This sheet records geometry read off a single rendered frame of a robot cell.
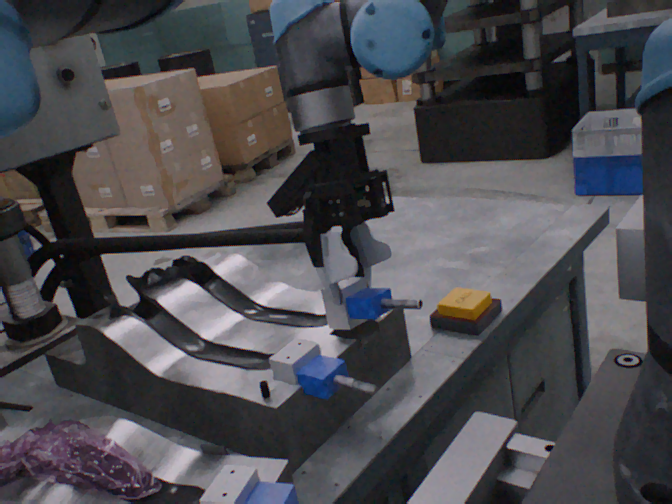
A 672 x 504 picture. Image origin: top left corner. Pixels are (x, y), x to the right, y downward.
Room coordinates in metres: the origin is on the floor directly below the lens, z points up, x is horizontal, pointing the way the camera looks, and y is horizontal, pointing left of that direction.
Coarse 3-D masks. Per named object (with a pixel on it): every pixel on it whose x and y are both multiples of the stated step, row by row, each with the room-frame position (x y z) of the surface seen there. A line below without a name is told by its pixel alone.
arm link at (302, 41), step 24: (288, 0) 0.82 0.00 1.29; (312, 0) 0.82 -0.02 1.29; (288, 24) 0.81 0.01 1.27; (312, 24) 0.81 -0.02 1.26; (336, 24) 0.80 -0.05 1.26; (288, 48) 0.81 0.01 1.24; (312, 48) 0.80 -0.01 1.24; (336, 48) 0.80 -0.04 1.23; (288, 72) 0.81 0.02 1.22; (312, 72) 0.80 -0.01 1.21; (336, 72) 0.81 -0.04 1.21; (288, 96) 0.82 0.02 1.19
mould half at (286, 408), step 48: (192, 288) 0.95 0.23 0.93; (240, 288) 0.96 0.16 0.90; (288, 288) 0.97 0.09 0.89; (96, 336) 0.86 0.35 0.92; (144, 336) 0.85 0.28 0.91; (240, 336) 0.85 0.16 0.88; (288, 336) 0.81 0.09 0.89; (336, 336) 0.78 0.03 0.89; (384, 336) 0.80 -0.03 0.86; (96, 384) 0.89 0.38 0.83; (144, 384) 0.81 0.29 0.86; (192, 384) 0.74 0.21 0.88; (240, 384) 0.71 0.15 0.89; (288, 384) 0.69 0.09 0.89; (384, 384) 0.79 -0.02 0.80; (192, 432) 0.76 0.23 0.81; (240, 432) 0.69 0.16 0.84; (288, 432) 0.65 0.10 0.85
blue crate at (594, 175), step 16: (576, 160) 3.49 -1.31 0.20; (592, 160) 3.44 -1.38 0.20; (608, 160) 3.39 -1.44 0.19; (624, 160) 3.36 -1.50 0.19; (640, 160) 3.32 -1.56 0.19; (576, 176) 3.49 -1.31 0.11; (592, 176) 3.45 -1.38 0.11; (608, 176) 3.40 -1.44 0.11; (624, 176) 3.36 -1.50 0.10; (640, 176) 3.32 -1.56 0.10; (576, 192) 3.49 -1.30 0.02; (592, 192) 3.45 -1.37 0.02; (608, 192) 3.40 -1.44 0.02; (624, 192) 3.36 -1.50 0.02; (640, 192) 3.32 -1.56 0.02
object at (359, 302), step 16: (320, 288) 0.80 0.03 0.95; (352, 288) 0.79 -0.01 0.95; (368, 288) 0.80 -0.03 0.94; (384, 288) 0.78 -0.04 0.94; (352, 304) 0.76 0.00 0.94; (368, 304) 0.75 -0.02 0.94; (384, 304) 0.75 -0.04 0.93; (400, 304) 0.74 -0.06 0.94; (416, 304) 0.72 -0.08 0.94; (336, 320) 0.78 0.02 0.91; (352, 320) 0.77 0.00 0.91
